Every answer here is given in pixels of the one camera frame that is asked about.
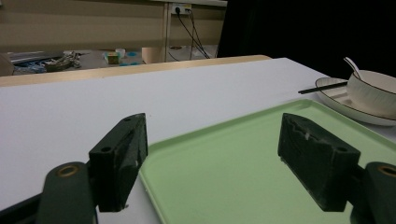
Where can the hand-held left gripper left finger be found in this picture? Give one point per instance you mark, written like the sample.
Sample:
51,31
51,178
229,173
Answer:
116,168

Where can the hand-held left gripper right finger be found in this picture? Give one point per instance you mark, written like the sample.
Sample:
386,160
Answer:
314,158

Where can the white plate with dark rim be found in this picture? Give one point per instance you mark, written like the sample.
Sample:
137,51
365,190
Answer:
334,99

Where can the black chopsticks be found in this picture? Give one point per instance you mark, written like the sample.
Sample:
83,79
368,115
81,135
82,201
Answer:
322,88

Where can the light green plastic tray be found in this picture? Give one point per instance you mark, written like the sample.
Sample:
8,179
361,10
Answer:
236,174

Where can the white bowl with dark rim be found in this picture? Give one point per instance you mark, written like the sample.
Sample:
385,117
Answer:
372,93

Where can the white ceramic spoon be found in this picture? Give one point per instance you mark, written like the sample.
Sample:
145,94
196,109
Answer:
354,67

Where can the small green yellow box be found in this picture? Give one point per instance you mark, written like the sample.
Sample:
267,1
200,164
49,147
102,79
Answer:
113,58

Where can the small white cup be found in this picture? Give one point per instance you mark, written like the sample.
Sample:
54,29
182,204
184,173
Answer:
120,52

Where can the cardboard box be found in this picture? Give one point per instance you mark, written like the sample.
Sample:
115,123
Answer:
152,55

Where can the pile of metal parts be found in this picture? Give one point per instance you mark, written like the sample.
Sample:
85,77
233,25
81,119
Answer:
62,62

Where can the black curtain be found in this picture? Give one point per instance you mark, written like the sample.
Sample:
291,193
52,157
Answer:
305,31

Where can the blue plastic packet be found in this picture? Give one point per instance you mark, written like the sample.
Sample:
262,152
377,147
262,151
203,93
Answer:
29,67

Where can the white wall socket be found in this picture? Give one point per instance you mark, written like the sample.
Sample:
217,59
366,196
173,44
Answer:
181,8

